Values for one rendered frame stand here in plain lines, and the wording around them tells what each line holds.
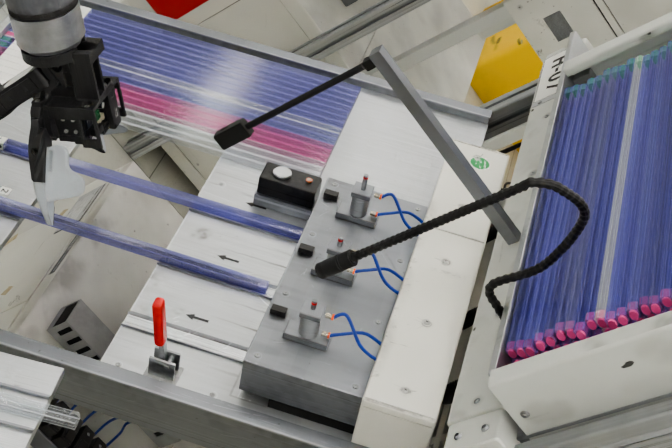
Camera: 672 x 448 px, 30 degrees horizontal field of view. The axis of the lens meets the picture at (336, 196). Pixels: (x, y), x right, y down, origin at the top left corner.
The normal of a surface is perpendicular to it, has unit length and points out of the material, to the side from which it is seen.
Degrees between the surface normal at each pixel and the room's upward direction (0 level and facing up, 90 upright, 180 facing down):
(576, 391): 90
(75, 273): 0
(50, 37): 66
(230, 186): 43
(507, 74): 90
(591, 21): 90
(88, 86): 90
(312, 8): 0
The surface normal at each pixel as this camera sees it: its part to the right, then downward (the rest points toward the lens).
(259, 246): 0.16, -0.76
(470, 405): -0.58, -0.73
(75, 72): -0.26, 0.59
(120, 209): 0.77, -0.35
